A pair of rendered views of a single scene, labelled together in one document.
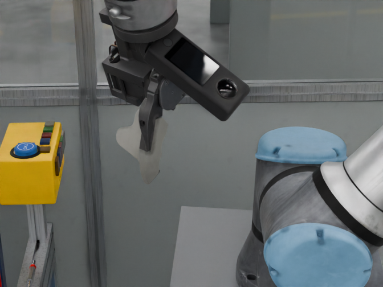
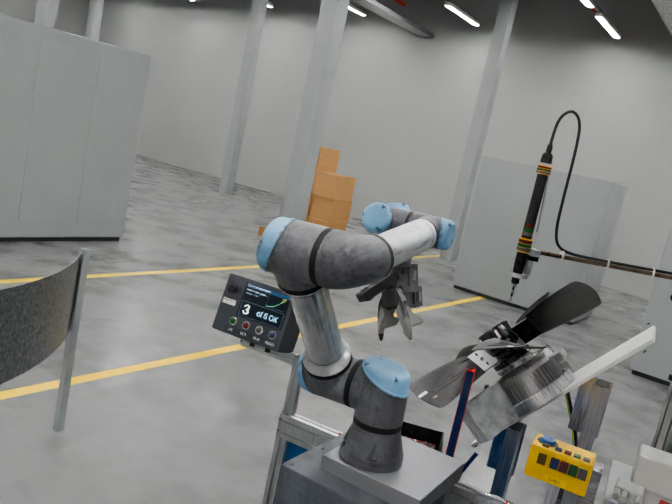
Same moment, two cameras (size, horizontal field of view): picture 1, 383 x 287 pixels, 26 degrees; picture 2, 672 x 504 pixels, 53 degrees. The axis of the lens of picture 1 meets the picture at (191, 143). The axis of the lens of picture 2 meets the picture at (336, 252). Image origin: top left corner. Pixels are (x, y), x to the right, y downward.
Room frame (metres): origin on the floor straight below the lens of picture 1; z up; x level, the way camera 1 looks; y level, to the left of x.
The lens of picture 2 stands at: (1.49, -1.57, 1.75)
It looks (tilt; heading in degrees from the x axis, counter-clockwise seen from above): 9 degrees down; 117
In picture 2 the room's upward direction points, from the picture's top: 12 degrees clockwise
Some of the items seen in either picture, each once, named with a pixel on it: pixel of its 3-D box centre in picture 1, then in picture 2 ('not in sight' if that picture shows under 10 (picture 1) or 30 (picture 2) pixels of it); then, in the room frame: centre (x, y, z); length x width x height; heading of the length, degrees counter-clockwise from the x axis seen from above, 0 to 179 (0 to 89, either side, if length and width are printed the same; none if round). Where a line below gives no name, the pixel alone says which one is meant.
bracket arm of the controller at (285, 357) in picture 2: not in sight; (272, 351); (0.42, 0.26, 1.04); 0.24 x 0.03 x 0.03; 2
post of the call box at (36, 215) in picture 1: (36, 211); (550, 499); (1.35, 0.29, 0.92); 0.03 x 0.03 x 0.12; 2
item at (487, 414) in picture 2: not in sight; (488, 412); (1.07, 0.59, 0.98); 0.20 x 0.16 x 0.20; 2
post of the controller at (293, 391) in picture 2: not in sight; (294, 385); (0.52, 0.26, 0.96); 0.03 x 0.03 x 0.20; 2
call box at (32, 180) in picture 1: (32, 164); (559, 465); (1.35, 0.29, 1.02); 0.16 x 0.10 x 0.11; 2
